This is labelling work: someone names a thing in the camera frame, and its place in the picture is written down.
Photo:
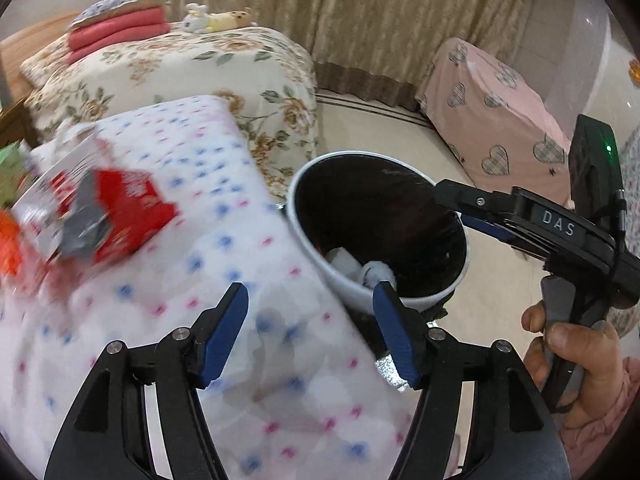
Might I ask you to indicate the red and white snack packet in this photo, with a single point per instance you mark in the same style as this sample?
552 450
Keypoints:
130 210

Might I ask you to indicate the crumpled white tissue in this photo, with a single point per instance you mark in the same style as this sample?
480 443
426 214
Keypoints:
345 261

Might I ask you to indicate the tan spotted plush toy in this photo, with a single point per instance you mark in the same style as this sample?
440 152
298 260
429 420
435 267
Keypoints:
242 17

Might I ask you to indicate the white rabbit plush toy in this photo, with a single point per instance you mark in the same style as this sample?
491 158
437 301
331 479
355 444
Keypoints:
197 22

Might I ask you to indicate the white flower print blanket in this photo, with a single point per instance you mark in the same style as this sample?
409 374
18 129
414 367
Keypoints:
200 185

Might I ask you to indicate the pink heart print cover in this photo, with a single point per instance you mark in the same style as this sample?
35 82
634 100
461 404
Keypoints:
490 105

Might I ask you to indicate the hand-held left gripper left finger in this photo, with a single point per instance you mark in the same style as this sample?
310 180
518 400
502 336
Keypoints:
225 330

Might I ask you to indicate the dark wooden nightstand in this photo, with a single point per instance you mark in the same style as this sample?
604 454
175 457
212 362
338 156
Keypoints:
12 120

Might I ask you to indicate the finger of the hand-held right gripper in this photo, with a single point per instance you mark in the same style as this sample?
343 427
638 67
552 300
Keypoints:
475 200
487 227

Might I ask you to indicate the wooden headboard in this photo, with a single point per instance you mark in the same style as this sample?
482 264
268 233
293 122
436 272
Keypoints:
20 45

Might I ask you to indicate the white trash bin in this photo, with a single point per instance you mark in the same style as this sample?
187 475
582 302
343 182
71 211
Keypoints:
312 247

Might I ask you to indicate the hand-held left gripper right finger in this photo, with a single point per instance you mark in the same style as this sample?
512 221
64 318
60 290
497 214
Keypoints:
395 335

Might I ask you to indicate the orange object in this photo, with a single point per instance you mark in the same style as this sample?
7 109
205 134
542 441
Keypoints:
9 245

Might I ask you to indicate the folded pink blanket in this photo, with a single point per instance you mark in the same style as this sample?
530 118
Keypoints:
115 27

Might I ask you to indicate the black bin liner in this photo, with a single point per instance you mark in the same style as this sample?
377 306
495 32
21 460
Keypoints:
375 200

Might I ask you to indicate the person's right forearm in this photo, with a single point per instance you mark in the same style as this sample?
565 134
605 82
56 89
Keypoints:
600 445

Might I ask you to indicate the person's right hand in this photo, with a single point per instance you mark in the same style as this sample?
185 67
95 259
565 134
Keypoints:
595 360

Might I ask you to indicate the floral print pillow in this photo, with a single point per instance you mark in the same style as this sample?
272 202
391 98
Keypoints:
50 62

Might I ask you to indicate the silver foil mat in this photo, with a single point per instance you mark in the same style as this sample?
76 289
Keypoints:
387 372

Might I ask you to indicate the grey patterned cloth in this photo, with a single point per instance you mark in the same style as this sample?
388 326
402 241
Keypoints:
631 160

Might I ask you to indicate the beige patterned curtain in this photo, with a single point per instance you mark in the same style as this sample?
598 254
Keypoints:
350 10

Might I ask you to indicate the white plastic bag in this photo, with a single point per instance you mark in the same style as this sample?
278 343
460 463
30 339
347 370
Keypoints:
70 132

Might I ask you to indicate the blue dotted ruffled pillow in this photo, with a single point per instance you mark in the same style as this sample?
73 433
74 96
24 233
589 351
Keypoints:
115 5

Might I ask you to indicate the rose print quilt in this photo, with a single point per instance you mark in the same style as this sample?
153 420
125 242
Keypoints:
200 65

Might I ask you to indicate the green packet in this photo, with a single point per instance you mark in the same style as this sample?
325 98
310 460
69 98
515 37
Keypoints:
12 170

